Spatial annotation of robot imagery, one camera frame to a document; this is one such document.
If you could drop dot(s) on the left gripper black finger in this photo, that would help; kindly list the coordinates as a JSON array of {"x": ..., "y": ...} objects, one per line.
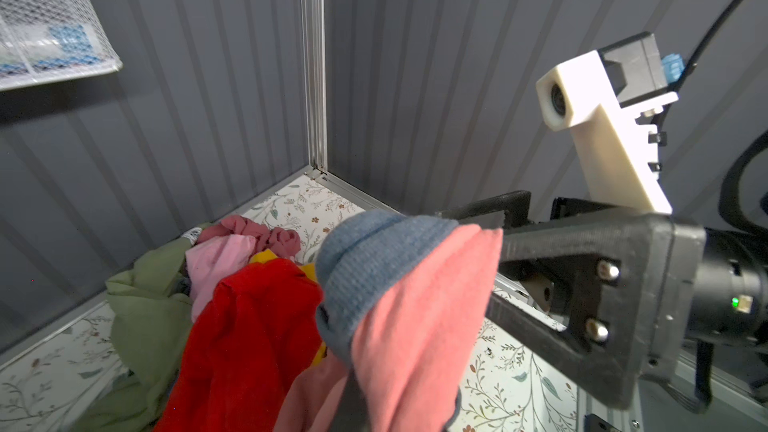
[{"x": 352, "y": 412}]

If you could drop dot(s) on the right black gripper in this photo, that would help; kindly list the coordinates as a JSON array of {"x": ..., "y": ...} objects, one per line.
[{"x": 630, "y": 277}]

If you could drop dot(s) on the salmon cloth with grey trim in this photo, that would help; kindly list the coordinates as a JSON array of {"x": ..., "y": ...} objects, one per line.
[{"x": 404, "y": 298}]

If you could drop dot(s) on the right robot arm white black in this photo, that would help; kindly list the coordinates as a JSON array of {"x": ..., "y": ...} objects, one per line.
[{"x": 730, "y": 291}]

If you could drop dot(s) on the red cloth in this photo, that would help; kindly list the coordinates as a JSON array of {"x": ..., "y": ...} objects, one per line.
[{"x": 244, "y": 351}]

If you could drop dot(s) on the yellow cloth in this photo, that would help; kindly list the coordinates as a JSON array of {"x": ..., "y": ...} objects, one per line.
[{"x": 307, "y": 273}]

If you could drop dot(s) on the maroon pink cloth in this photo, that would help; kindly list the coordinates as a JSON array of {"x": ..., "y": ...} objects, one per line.
[{"x": 285, "y": 243}]

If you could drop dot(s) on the light pink cloth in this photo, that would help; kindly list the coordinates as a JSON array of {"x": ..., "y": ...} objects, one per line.
[{"x": 213, "y": 260}]

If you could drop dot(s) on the olive green cloth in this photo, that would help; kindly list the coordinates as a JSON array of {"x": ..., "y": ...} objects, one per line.
[{"x": 152, "y": 321}]

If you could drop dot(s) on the floral patterned table mat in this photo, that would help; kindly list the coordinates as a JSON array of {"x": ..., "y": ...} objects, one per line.
[{"x": 51, "y": 386}]

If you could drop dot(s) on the items in white basket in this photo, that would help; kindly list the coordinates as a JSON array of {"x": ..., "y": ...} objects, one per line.
[{"x": 46, "y": 47}]

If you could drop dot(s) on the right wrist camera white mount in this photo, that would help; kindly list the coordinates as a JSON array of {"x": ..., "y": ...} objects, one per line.
[{"x": 605, "y": 99}]

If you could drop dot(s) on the white wire mesh basket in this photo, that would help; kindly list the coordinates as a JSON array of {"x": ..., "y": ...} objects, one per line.
[{"x": 16, "y": 12}]

